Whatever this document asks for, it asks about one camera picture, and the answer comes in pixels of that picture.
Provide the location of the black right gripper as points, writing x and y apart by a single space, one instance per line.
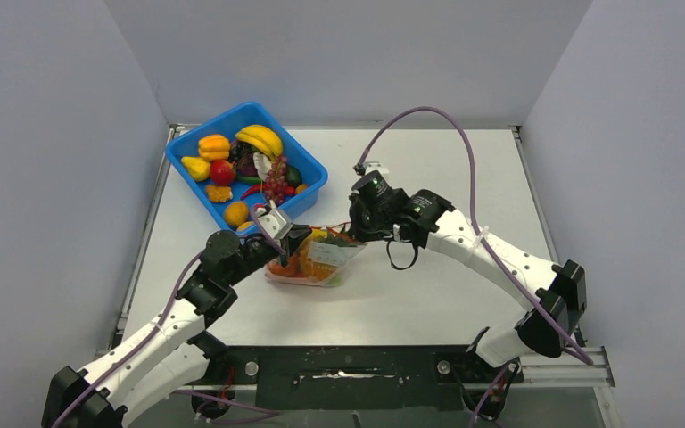
359 233

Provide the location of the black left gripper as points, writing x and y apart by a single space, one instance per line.
289 242

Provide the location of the yellow toy banana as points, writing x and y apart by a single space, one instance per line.
318 234

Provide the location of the orange toy carrot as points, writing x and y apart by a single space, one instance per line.
291 269

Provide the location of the orange toy pineapple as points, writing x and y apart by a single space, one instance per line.
322 262

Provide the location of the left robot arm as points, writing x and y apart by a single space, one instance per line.
174 348

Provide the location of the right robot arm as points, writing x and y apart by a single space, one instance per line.
552 296

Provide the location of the red toy chili pepper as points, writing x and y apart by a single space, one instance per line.
251 192

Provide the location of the small red grape bunch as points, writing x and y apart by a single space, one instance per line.
275 184

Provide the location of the dark green toy avocado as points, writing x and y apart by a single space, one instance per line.
293 176

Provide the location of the yellow toy mango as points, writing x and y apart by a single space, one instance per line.
236 214

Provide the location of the green toy chili pepper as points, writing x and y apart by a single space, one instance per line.
249 180

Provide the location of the white toy garlic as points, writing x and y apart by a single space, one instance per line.
263 165

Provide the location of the blue plastic bin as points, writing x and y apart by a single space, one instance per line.
228 123

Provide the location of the orange toy fried nugget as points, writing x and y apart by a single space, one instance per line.
218 194

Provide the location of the red toy apple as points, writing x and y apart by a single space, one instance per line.
222 173

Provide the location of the yellow banana bunch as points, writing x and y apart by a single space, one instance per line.
262 138

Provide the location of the small black grape bunch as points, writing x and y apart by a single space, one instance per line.
239 153

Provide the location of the yellow toy lemon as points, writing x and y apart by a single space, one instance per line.
197 168

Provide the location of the orange toy bell pepper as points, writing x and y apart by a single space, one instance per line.
214 147

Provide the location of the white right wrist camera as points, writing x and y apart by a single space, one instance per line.
364 168

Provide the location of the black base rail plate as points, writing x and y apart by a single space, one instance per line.
442 377

